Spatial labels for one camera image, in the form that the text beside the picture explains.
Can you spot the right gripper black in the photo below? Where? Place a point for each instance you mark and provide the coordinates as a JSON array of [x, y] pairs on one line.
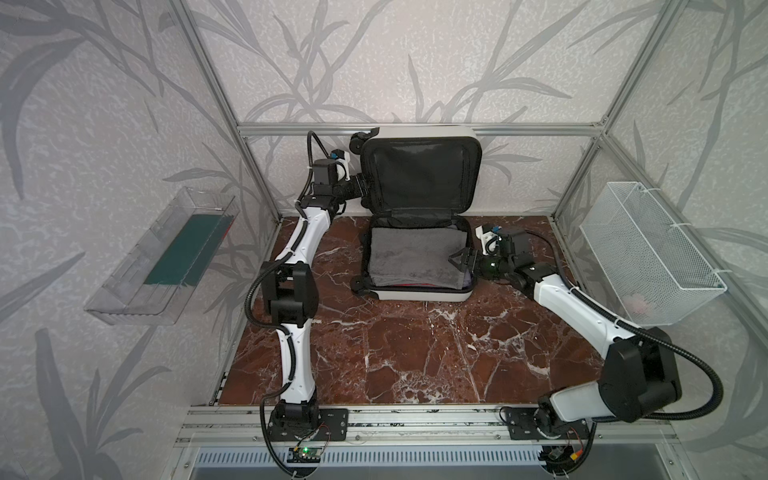
[[475, 260]]

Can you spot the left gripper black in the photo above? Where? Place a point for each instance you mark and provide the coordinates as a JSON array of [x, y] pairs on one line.
[[354, 186]]

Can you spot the grey towel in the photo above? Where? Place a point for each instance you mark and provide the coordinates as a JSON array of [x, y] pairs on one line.
[[416, 257]]

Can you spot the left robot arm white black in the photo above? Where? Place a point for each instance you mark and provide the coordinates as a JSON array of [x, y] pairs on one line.
[[284, 298]]

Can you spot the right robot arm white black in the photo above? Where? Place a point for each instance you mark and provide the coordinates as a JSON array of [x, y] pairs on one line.
[[639, 375]]

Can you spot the green circuit board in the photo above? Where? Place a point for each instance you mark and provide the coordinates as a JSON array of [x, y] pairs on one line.
[[304, 455]]

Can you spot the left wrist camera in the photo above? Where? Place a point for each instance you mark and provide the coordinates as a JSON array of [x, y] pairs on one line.
[[331, 170]]

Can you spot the aluminium cage frame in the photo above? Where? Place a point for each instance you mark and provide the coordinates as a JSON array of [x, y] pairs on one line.
[[672, 94]]

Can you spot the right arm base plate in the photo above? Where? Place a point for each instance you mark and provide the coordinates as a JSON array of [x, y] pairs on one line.
[[526, 423]]

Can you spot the white wire mesh basket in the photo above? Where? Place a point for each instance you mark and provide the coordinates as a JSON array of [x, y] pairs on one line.
[[643, 250]]

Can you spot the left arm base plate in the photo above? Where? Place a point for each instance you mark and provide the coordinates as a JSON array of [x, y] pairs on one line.
[[289, 422]]

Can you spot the clear plastic wall tray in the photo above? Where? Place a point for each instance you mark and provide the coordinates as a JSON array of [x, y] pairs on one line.
[[152, 285]]

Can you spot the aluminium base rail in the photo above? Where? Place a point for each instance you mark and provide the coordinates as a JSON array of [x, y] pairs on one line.
[[367, 425]]

